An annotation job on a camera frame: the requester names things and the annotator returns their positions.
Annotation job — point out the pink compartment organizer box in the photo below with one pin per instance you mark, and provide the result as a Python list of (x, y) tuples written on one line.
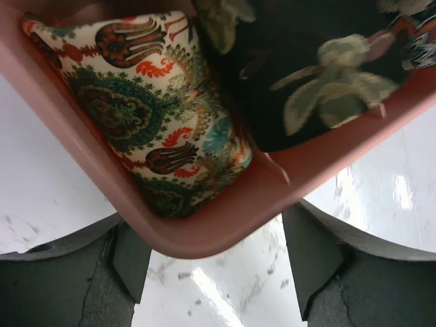
[(265, 188)]

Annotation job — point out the dark floral patterned tie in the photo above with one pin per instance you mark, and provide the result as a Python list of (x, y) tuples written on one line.
[(413, 23)]

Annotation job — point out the black rolled tie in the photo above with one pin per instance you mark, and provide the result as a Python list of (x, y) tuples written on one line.
[(298, 69)]

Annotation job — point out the beige floral rolled tie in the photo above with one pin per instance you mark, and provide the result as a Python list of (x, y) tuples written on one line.
[(146, 86)]

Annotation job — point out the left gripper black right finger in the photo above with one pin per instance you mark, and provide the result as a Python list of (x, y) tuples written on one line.
[(344, 276)]

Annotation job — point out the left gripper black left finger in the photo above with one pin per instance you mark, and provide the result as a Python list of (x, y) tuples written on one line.
[(92, 277)]

